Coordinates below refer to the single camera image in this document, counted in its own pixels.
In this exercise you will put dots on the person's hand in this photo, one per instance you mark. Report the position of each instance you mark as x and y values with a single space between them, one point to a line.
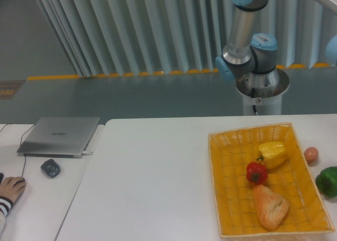
7 189

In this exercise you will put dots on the black computer mouse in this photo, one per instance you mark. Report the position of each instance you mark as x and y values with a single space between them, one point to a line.
19 184

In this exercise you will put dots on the red bell pepper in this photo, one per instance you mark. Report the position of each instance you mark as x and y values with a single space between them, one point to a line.
256 173

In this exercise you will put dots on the striped sleeve forearm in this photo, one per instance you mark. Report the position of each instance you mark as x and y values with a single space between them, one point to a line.
5 206

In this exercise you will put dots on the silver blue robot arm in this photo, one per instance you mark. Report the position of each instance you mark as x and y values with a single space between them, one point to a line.
246 51

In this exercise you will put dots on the yellow bell pepper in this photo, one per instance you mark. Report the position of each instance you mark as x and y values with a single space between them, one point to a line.
272 154

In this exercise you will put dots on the green bell pepper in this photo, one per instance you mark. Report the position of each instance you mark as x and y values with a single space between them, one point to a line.
326 181

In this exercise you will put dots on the black object at left edge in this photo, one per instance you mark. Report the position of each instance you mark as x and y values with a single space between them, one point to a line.
1 177

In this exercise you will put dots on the small black dish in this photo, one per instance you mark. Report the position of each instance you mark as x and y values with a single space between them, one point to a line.
51 168

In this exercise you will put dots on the silver closed laptop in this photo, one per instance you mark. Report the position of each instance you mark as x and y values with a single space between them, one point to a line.
59 137

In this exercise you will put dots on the white usb plug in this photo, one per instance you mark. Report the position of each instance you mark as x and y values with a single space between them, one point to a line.
87 153

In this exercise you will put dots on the yellow wicker basket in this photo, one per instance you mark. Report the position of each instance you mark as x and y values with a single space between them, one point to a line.
230 152

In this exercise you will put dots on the triangular bread piece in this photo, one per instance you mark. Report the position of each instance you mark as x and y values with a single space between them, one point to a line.
271 207

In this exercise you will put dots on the brown egg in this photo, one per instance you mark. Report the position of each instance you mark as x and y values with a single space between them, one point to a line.
311 155

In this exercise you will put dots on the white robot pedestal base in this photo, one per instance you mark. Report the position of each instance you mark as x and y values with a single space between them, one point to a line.
262 93

